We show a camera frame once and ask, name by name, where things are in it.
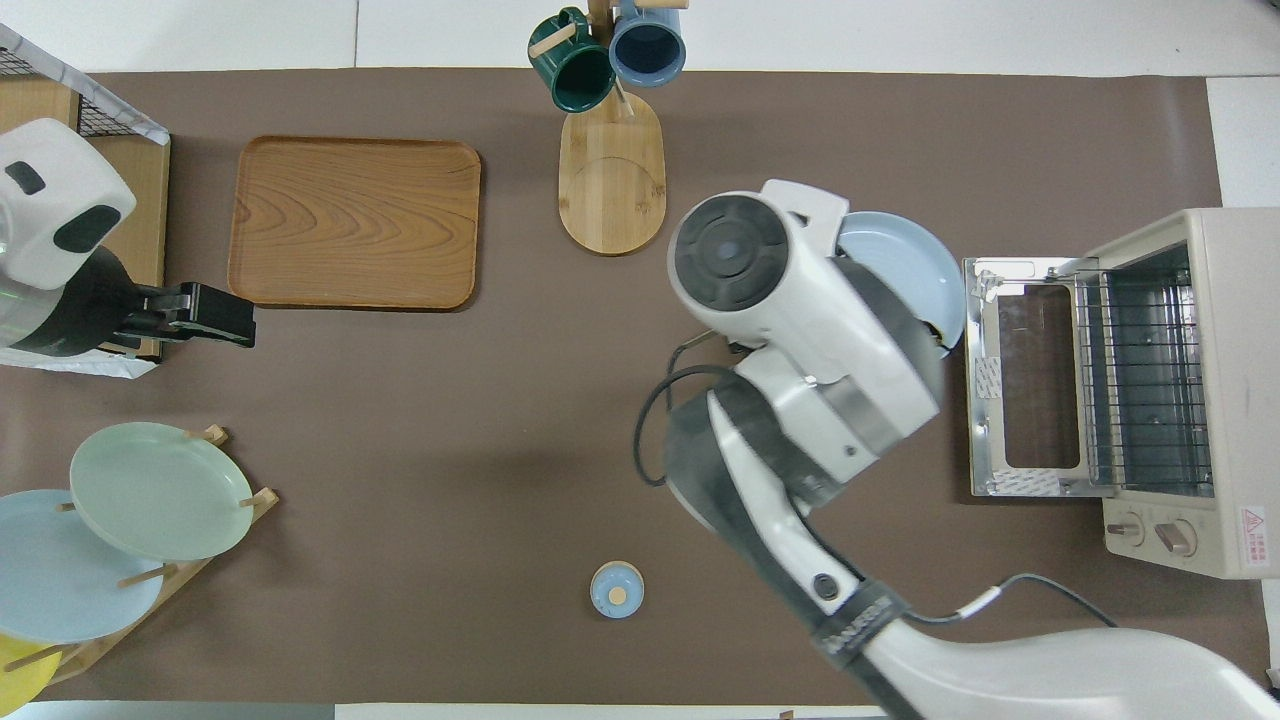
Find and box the beige toaster oven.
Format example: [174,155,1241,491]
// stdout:
[1070,207,1280,581]

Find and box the yellow plate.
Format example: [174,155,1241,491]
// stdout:
[0,632,63,713]

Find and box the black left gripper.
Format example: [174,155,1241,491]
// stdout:
[105,283,257,359]

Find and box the wooden serving tray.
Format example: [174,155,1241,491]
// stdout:
[228,135,483,311]

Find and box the light blue round plate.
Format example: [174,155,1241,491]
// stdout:
[835,210,967,358]

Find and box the wooden dish rack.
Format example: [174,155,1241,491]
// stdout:
[0,425,281,691]

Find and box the wooden mug tree stand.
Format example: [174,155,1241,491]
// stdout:
[528,0,691,257]

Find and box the oven glass door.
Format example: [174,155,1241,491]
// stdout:
[963,256,1086,498]

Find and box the wire oven rack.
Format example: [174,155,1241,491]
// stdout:
[1075,265,1214,491]

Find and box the brown table mat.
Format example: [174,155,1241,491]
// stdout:
[0,68,1271,706]

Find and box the wooden shelf with wire mesh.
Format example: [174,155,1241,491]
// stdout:
[0,25,171,379]

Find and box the blue grey mug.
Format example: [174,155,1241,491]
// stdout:
[608,0,688,89]

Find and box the dark green mug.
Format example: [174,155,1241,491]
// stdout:
[528,8,617,114]

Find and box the pale green plate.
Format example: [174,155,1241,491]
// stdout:
[69,421,255,563]

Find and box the large pale blue plate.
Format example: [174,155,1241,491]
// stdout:
[0,488,166,645]

